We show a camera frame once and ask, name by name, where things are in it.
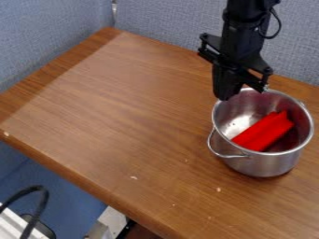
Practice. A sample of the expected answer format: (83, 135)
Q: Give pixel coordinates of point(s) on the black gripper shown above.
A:
(234, 53)

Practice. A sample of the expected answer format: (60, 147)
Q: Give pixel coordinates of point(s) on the red rectangular block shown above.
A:
(265, 132)

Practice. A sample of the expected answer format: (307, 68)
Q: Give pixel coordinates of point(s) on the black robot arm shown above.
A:
(251, 9)

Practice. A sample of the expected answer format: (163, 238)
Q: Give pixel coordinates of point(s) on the stainless steel pot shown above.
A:
(235, 115)

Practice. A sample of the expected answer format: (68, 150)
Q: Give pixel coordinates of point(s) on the white ridged object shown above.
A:
(14, 224)

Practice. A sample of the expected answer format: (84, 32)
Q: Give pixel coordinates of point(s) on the white table bracket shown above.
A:
(108, 225)

